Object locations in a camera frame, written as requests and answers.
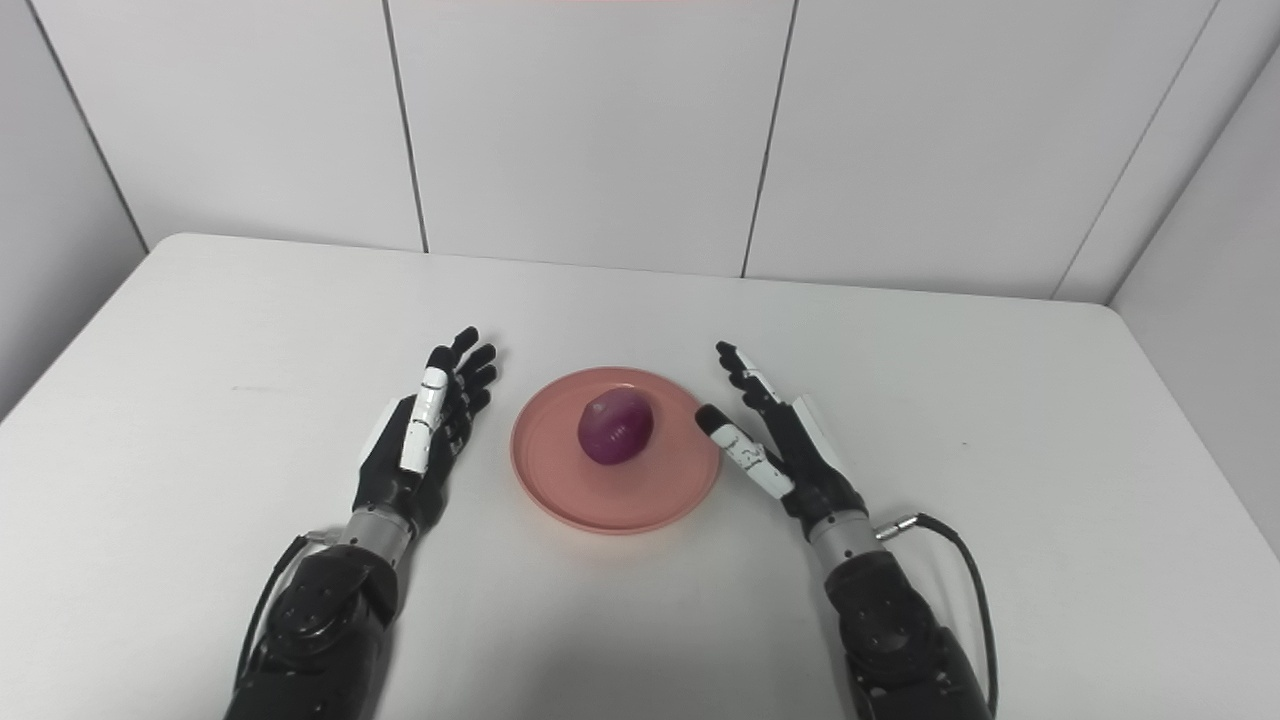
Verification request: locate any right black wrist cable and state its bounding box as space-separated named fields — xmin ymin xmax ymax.
xmin=874 ymin=512 xmax=1001 ymax=716

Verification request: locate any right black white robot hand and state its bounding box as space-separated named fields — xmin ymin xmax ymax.
xmin=694 ymin=341 xmax=869 ymax=546

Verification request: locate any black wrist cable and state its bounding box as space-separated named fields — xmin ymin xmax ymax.
xmin=232 ymin=530 xmax=343 ymax=701
xmin=874 ymin=512 xmax=1001 ymax=716

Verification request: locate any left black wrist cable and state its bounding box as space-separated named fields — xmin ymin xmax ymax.
xmin=232 ymin=530 xmax=343 ymax=701

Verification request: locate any purple red onion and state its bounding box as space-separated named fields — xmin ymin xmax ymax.
xmin=577 ymin=389 xmax=655 ymax=467

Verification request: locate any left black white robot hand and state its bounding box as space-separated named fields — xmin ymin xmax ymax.
xmin=350 ymin=326 xmax=499 ymax=541

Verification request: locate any pink plastic plate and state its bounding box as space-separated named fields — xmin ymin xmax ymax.
xmin=510 ymin=366 xmax=723 ymax=536

